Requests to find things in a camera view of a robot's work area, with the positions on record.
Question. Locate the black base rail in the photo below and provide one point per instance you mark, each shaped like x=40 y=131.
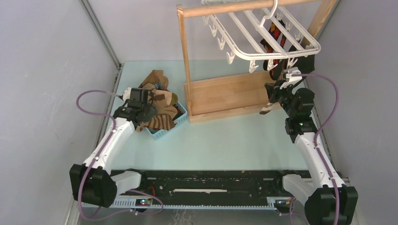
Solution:
x=214 y=188

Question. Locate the blue plastic basket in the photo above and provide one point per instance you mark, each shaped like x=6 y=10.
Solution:
x=157 y=133

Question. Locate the brown striped sock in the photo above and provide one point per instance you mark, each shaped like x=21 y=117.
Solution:
x=269 y=107
x=164 y=122

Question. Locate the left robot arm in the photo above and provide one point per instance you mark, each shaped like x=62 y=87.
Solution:
x=92 y=181

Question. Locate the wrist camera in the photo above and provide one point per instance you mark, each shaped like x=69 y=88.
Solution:
x=291 y=77
x=126 y=94

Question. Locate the plain brown sock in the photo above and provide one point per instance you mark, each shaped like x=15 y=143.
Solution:
x=156 y=77

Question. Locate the wooden hanger rack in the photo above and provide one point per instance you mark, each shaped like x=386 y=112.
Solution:
x=236 y=94

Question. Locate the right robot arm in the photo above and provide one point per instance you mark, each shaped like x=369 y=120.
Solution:
x=327 y=200

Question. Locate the white plastic clip hanger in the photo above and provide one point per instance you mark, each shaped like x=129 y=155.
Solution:
x=270 y=36

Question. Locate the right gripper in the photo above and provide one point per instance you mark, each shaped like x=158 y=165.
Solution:
x=277 y=90

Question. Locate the brown argyle sock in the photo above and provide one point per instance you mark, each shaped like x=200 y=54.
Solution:
x=163 y=100

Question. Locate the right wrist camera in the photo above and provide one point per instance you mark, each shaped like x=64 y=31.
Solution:
x=291 y=77

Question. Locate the black sock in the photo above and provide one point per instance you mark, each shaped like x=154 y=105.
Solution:
x=304 y=64

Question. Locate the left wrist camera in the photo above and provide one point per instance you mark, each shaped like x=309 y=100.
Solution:
x=126 y=94

